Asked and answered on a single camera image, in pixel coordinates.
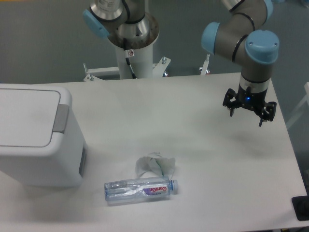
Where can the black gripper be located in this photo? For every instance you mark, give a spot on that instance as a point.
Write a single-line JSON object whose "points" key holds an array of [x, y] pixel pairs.
{"points": [[253, 101]]}

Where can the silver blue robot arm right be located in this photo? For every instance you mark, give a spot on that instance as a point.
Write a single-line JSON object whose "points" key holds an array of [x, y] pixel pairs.
{"points": [[241, 41]]}

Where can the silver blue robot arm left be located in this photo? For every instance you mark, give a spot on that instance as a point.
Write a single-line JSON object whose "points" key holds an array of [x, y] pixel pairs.
{"points": [[132, 31]]}

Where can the white plastic trash can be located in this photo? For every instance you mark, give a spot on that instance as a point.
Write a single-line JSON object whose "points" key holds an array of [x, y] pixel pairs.
{"points": [[59, 164]]}

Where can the white trash can lid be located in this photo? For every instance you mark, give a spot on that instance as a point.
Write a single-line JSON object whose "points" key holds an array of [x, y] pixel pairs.
{"points": [[27, 116]]}

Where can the crumpled white paper wrapper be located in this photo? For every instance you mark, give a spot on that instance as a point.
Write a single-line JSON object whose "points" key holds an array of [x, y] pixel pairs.
{"points": [[156, 164]]}

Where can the black device at table edge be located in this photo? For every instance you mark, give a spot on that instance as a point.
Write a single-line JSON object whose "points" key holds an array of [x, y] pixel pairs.
{"points": [[301, 207]]}

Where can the crushed clear plastic bottle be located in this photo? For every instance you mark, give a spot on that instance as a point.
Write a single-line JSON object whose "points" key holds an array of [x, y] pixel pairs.
{"points": [[140, 190]]}

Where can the white frame at right edge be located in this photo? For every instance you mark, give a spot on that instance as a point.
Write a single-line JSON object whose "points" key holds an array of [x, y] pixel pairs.
{"points": [[299, 109]]}

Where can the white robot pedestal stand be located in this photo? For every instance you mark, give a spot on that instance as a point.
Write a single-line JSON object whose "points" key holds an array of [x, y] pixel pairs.
{"points": [[133, 61]]}

